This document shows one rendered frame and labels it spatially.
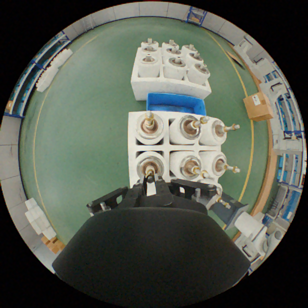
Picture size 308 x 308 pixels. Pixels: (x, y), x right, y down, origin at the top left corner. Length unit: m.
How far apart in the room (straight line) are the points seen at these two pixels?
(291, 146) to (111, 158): 2.38
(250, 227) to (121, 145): 0.80
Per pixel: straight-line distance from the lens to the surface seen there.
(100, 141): 0.58
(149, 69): 0.42
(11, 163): 5.14
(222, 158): 0.34
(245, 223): 0.55
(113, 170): 0.55
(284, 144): 2.11
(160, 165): 0.24
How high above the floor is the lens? 0.49
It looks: 86 degrees down
